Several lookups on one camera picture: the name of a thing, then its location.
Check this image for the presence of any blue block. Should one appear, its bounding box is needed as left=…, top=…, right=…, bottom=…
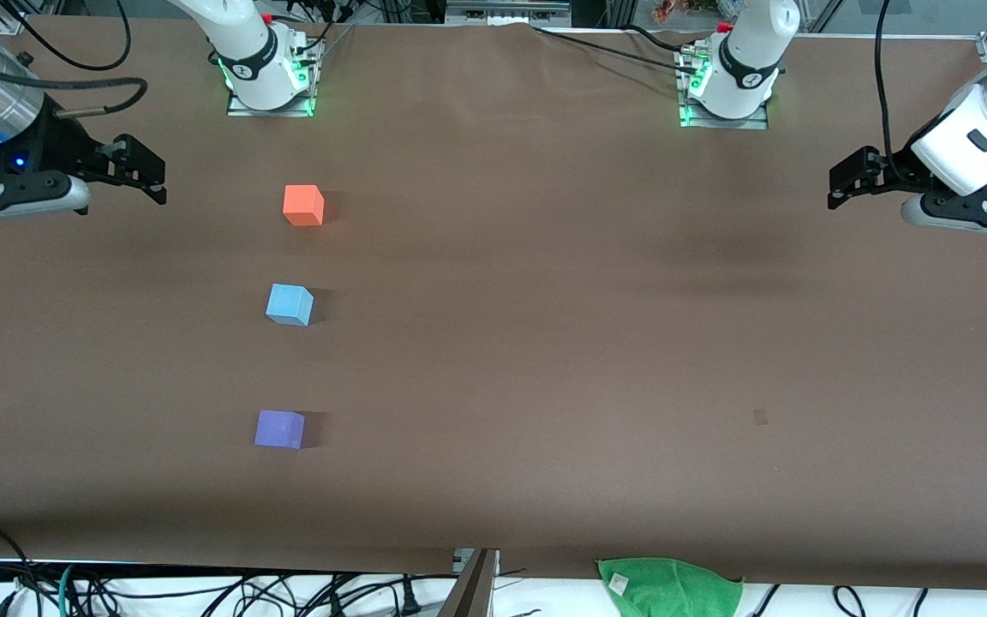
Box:
left=266, top=284, right=314, bottom=327

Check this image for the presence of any orange block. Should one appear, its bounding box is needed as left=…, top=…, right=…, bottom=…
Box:
left=283, top=184, right=326, bottom=227

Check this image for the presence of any purple block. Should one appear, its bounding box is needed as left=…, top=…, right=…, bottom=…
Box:
left=254, top=410, right=306, bottom=450

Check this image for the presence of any brown table cover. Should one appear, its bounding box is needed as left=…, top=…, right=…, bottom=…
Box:
left=0, top=15, right=987, bottom=592

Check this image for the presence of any green cloth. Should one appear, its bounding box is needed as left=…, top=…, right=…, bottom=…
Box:
left=596, top=557, right=745, bottom=617

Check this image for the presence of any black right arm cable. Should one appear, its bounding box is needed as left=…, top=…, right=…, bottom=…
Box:
left=0, top=0, right=149, bottom=118

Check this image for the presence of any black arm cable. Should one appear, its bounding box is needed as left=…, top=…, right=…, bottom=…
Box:
left=875, top=0, right=899, bottom=164
left=0, top=0, right=149, bottom=118

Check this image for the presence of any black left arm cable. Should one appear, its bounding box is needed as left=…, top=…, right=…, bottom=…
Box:
left=875, top=0, right=899, bottom=164

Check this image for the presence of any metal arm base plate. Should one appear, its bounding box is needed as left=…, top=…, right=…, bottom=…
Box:
left=678, top=47, right=770, bottom=131
left=226, top=39, right=323, bottom=117

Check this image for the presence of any black cable across table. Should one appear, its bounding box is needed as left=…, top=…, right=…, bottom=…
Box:
left=532, top=24, right=700, bottom=75

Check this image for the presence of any silver metal frame bar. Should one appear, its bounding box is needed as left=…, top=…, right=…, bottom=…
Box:
left=446, top=0, right=571, bottom=27

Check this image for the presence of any grey metal bracket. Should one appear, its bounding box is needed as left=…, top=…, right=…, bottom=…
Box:
left=438, top=548, right=501, bottom=617

